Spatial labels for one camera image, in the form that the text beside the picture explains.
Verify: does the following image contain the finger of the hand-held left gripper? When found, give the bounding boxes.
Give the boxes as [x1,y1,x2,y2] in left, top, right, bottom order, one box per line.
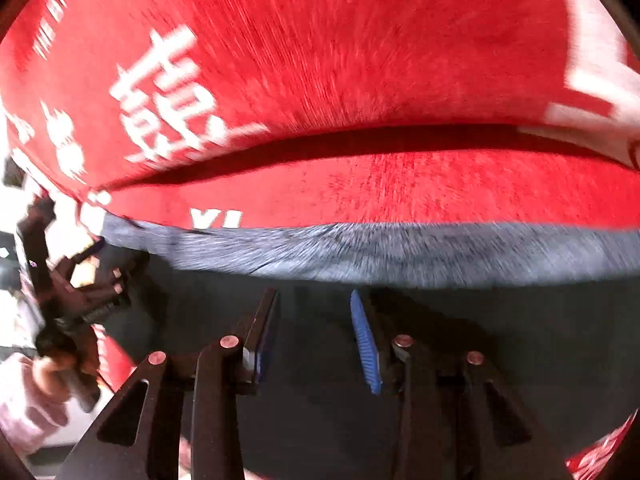
[70,255,152,322]
[54,236,109,287]

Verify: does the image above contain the dark pants with grey waistband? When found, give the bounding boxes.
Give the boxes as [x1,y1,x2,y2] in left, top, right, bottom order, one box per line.
[92,212,640,480]

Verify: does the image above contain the person's left hand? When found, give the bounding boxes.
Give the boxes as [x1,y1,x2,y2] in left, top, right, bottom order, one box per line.
[32,329,102,402]

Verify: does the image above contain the red printed blanket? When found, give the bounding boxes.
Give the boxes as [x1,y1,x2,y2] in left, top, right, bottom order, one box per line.
[0,0,640,480]

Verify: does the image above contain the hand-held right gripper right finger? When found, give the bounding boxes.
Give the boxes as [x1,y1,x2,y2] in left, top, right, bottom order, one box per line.
[351,289,569,480]

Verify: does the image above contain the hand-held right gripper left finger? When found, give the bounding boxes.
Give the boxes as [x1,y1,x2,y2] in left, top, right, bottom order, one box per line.
[55,287,280,480]

